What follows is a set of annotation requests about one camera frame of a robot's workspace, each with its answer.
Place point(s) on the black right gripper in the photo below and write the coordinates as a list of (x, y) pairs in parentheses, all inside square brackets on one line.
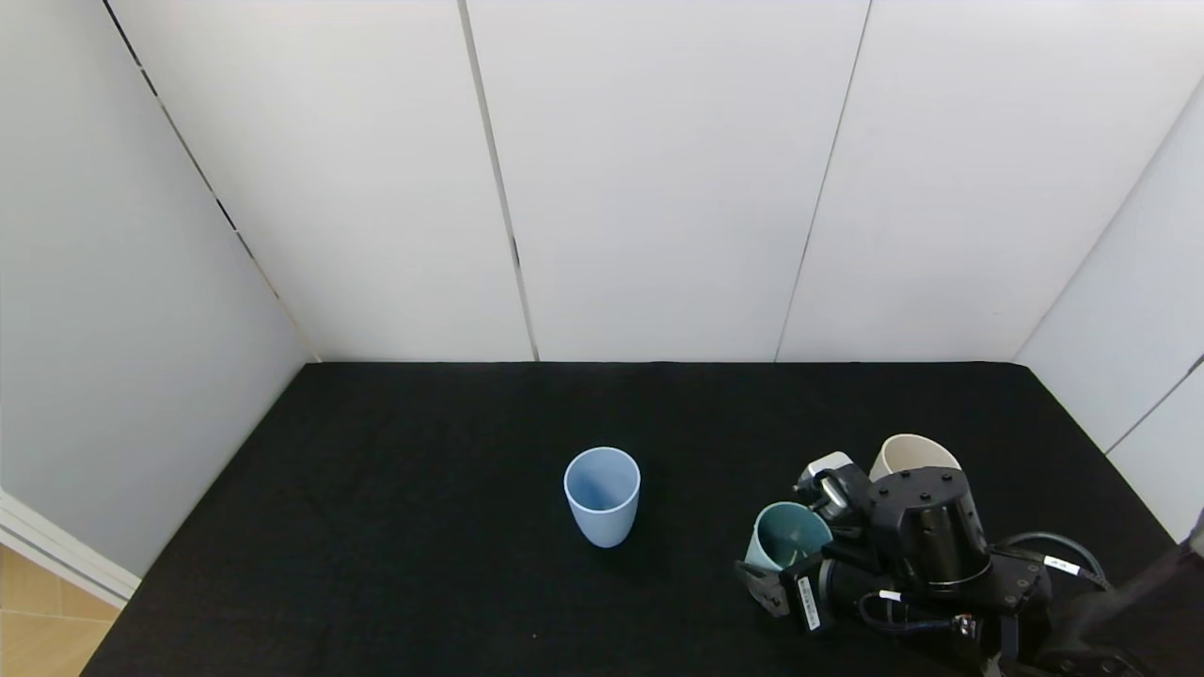
[(801, 599)]

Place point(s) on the teal plastic cup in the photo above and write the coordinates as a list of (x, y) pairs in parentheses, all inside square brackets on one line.
[(767, 545)]

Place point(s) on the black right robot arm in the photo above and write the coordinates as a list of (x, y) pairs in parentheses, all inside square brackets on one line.
[(931, 527)]

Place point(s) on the light blue plastic cup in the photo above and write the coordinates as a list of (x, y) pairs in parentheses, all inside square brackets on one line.
[(602, 522)]

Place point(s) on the beige plastic cup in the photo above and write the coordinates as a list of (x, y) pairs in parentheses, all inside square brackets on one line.
[(908, 451)]

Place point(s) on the white baseboard strip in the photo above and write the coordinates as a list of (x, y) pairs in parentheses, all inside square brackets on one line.
[(66, 555)]

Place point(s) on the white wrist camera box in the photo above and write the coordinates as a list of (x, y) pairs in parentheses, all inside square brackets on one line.
[(828, 465)]

